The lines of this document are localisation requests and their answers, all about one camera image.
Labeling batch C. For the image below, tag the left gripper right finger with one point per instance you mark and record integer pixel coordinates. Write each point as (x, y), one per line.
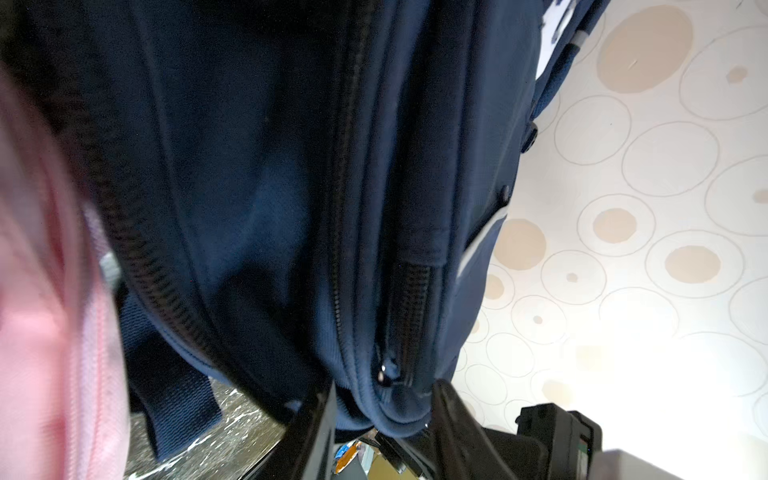
(466, 450)

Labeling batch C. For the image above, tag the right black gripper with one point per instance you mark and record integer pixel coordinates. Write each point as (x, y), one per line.
(549, 443)

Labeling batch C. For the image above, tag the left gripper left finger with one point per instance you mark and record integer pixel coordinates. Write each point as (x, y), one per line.
(306, 451)

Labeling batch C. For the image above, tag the navy blue backpack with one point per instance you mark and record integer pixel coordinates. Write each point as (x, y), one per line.
(295, 190)

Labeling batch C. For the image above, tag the pink backpack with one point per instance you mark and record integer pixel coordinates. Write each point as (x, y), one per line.
(64, 400)

